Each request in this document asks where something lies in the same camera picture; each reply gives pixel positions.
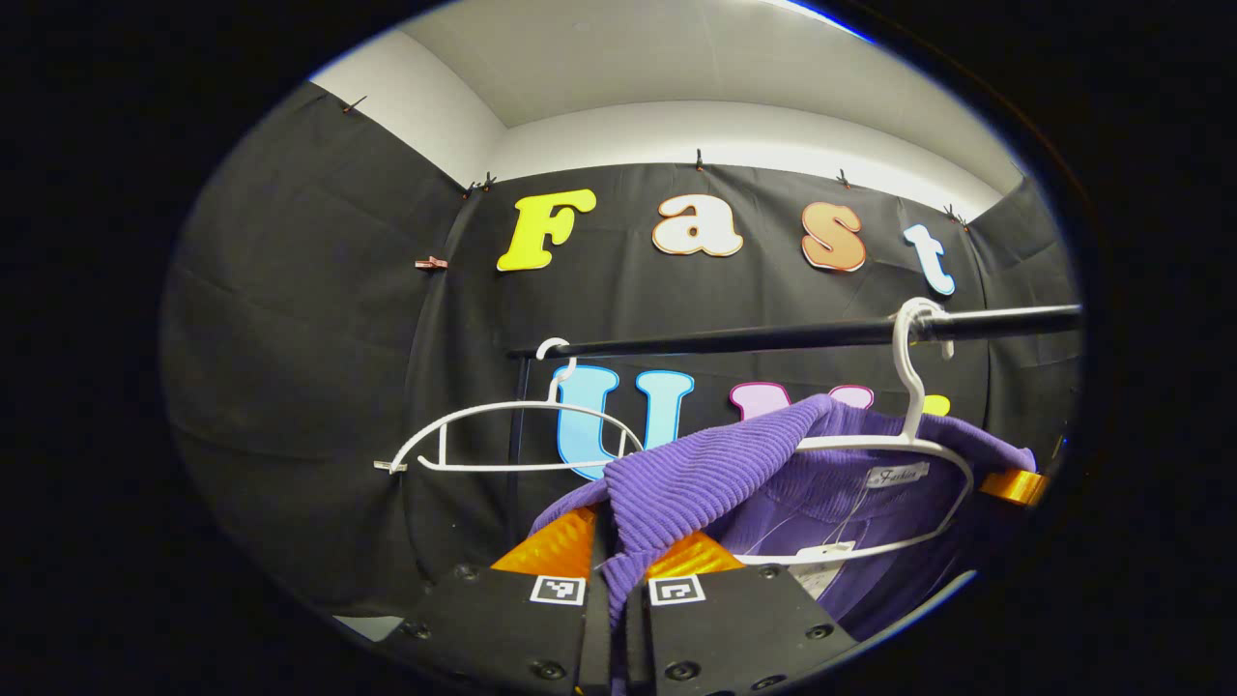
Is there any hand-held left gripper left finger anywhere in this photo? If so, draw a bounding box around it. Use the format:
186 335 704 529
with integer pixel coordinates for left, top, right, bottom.
387 505 614 696

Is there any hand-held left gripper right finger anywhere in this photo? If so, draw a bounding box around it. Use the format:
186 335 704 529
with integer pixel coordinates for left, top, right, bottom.
623 528 859 696

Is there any white plastic hanger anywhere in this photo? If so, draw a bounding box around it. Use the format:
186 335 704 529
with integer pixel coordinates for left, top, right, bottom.
733 296 977 567
387 337 647 475

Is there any purple knit jacket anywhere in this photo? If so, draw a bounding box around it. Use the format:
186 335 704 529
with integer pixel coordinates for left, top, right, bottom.
527 392 1040 696

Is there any black clothes rack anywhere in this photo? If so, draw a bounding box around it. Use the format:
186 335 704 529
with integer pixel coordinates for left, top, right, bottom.
503 304 1083 552

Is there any black backdrop cloth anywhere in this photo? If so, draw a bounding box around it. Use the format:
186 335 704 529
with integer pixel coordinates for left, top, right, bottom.
159 82 1083 620

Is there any row of black clips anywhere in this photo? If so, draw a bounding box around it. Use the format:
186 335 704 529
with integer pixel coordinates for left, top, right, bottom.
343 94 970 231

